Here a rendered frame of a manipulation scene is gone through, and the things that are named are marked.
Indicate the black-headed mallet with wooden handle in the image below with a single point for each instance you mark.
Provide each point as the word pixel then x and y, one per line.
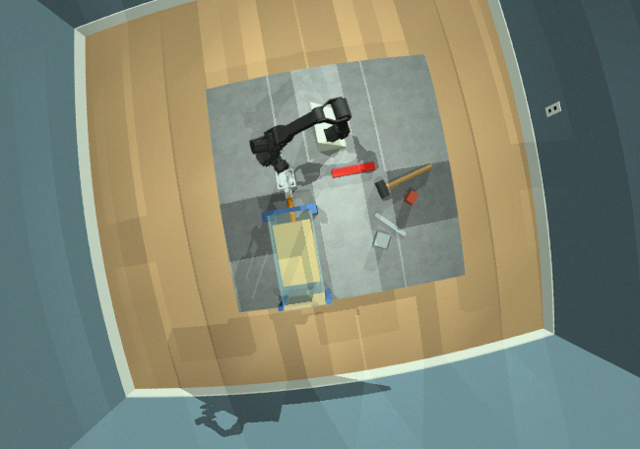
pixel 383 189

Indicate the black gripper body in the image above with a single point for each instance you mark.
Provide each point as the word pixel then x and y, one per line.
pixel 280 164

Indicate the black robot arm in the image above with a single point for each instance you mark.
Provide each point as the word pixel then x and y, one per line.
pixel 282 134

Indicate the red flat bar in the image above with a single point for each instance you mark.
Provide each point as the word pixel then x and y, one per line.
pixel 354 169

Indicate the pale grey flat bar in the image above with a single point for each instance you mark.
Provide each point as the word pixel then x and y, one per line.
pixel 390 224

